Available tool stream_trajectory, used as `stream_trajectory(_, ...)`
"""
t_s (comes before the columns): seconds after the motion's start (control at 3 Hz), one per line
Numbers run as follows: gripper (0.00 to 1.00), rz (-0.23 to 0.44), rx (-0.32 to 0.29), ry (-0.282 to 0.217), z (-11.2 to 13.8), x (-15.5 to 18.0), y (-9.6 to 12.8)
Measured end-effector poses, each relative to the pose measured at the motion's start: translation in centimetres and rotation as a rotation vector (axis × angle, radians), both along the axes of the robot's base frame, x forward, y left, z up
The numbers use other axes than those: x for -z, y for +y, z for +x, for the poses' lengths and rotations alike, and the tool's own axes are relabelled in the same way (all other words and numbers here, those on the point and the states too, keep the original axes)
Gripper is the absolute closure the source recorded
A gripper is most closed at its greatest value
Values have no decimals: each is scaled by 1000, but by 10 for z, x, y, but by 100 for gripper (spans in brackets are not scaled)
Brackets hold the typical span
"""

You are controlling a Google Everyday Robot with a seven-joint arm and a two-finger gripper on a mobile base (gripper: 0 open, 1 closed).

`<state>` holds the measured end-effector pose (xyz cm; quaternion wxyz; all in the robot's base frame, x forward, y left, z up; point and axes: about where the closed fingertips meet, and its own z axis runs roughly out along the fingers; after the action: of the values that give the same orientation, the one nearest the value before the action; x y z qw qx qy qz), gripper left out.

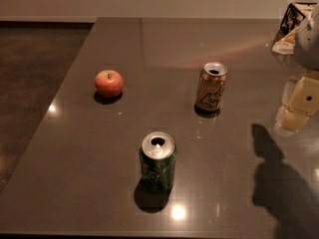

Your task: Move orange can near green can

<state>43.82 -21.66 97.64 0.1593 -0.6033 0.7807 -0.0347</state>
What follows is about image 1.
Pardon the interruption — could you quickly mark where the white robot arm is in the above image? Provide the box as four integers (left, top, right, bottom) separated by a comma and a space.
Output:
272, 3, 319, 132

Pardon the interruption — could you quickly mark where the black wire basket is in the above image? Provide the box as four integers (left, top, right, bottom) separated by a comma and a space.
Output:
280, 2, 317, 35

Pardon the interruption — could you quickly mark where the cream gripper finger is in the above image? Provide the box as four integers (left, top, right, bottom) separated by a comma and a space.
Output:
279, 76, 319, 131
281, 79, 298, 104

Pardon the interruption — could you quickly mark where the green soda can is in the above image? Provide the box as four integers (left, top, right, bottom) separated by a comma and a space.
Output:
140, 131, 175, 192

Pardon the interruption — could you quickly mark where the red apple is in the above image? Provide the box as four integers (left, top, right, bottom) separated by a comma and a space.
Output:
95, 70, 124, 99

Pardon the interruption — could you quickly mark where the white packet in basket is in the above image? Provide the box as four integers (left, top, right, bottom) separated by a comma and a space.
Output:
272, 28, 298, 55

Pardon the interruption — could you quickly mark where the orange soda can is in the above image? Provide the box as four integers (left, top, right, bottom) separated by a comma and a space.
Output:
195, 62, 227, 113

